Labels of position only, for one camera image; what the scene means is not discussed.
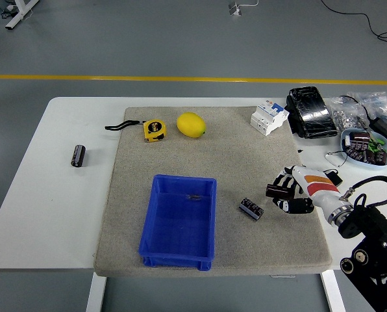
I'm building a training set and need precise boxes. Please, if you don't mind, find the thin black wire with block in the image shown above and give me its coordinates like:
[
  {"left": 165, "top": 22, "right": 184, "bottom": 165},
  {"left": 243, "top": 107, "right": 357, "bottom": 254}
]
[{"left": 322, "top": 151, "right": 349, "bottom": 187}]

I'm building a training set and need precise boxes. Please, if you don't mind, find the green connector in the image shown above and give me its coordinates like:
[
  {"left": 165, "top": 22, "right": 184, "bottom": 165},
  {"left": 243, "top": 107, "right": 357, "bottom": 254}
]
[{"left": 367, "top": 136, "right": 386, "bottom": 153}]

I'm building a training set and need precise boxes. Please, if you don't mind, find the dark battery with grey stripe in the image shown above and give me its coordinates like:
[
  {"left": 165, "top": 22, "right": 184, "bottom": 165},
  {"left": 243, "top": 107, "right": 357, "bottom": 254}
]
[{"left": 70, "top": 144, "right": 86, "bottom": 168}]

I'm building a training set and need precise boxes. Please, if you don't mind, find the yellow lemon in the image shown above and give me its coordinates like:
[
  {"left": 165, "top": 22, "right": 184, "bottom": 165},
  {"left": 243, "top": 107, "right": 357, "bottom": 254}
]
[{"left": 176, "top": 111, "right": 207, "bottom": 139}]

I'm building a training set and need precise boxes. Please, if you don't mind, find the black pack in plastic wrap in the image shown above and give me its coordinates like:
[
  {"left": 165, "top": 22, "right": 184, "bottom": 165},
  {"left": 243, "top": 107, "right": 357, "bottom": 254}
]
[{"left": 284, "top": 86, "right": 340, "bottom": 140}]

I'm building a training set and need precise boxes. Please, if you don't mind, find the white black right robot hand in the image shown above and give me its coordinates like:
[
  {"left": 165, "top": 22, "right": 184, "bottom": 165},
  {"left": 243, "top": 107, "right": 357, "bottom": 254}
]
[{"left": 267, "top": 164, "right": 349, "bottom": 217}]

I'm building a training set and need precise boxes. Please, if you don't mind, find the black power adapter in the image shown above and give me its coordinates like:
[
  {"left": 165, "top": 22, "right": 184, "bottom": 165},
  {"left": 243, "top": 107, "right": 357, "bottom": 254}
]
[{"left": 368, "top": 116, "right": 387, "bottom": 144}]

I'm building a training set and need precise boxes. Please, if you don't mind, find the black floor cable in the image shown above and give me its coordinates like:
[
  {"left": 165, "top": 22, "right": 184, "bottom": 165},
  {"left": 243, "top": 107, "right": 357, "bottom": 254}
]
[{"left": 319, "top": 0, "right": 387, "bottom": 49}]

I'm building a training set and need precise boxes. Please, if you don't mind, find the dark capacitor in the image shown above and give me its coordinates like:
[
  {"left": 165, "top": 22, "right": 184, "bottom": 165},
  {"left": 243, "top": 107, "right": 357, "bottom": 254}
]
[
  {"left": 345, "top": 142, "right": 367, "bottom": 163},
  {"left": 365, "top": 148, "right": 387, "bottom": 166}
]

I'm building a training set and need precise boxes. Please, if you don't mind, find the clear bag of blue parts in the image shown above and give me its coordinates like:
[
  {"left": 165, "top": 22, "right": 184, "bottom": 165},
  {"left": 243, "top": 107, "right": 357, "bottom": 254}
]
[{"left": 346, "top": 91, "right": 387, "bottom": 125}]

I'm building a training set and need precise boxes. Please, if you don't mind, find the grey-brown mat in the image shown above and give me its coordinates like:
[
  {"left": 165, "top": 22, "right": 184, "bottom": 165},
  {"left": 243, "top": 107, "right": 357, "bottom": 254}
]
[{"left": 93, "top": 106, "right": 333, "bottom": 278}]

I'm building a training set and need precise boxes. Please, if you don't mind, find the dark battery with white print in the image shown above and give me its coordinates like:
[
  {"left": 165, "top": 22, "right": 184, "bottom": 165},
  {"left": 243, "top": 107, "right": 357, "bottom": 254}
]
[{"left": 240, "top": 197, "right": 265, "bottom": 221}]

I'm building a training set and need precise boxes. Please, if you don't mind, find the clear bag of metal nuts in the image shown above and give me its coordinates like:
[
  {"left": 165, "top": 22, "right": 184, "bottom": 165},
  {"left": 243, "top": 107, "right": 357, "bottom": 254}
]
[{"left": 329, "top": 96, "right": 370, "bottom": 131}]

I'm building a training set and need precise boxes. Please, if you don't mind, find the light blue bowl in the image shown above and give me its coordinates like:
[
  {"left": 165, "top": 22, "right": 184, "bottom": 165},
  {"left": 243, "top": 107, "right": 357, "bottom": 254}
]
[{"left": 340, "top": 128, "right": 387, "bottom": 171}]

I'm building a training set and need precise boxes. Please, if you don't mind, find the white circuit breaker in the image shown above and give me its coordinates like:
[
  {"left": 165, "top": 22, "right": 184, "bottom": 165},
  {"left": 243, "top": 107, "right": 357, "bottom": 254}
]
[{"left": 249, "top": 100, "right": 290, "bottom": 137}]

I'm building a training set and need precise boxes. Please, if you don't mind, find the white table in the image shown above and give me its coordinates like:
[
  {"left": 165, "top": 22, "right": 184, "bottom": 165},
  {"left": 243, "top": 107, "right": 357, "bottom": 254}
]
[{"left": 0, "top": 96, "right": 387, "bottom": 270}]

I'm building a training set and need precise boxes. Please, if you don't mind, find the large brown capacitor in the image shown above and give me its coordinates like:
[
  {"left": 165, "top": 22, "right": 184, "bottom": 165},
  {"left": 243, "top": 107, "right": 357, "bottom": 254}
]
[{"left": 348, "top": 130, "right": 371, "bottom": 146}]

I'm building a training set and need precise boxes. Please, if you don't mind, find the white table leg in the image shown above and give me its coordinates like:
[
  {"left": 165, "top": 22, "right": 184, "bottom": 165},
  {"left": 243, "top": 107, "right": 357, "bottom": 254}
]
[
  {"left": 320, "top": 270, "right": 346, "bottom": 312},
  {"left": 85, "top": 272, "right": 107, "bottom": 312}
]

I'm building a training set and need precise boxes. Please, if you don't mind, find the grey floor socket with cord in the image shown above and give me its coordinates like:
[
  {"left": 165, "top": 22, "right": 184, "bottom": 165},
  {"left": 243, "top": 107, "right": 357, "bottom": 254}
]
[{"left": 228, "top": 0, "right": 259, "bottom": 16}]

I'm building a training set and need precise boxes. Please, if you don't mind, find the blue plastic box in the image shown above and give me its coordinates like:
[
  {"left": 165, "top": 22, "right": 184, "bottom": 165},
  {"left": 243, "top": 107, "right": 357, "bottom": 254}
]
[{"left": 138, "top": 174, "right": 218, "bottom": 272}]

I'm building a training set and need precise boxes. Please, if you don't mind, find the yellow tape measure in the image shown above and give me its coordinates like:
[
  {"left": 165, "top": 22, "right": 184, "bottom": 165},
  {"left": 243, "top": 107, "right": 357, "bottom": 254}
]
[{"left": 104, "top": 118, "right": 168, "bottom": 144}]

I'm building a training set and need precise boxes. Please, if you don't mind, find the white stand frame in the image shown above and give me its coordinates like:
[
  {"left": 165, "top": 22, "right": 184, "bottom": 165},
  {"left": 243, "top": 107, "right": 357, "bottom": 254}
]
[{"left": 4, "top": 0, "right": 40, "bottom": 31}]

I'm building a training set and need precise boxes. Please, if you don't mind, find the plain dark brown battery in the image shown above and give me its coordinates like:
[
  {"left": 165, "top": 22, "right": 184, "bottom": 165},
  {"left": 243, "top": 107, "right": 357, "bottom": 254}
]
[{"left": 266, "top": 183, "right": 293, "bottom": 200}]

